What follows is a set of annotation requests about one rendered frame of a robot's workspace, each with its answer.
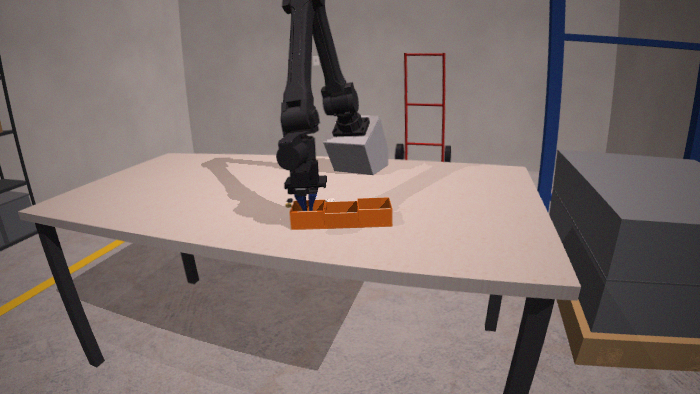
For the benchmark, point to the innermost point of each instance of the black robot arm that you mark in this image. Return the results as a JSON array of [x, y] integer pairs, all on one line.
[[304, 119]]

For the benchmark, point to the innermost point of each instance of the orange rack of bins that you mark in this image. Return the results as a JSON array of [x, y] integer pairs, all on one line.
[[370, 212]]

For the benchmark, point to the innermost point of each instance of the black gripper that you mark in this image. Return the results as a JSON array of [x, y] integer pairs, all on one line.
[[313, 191]]

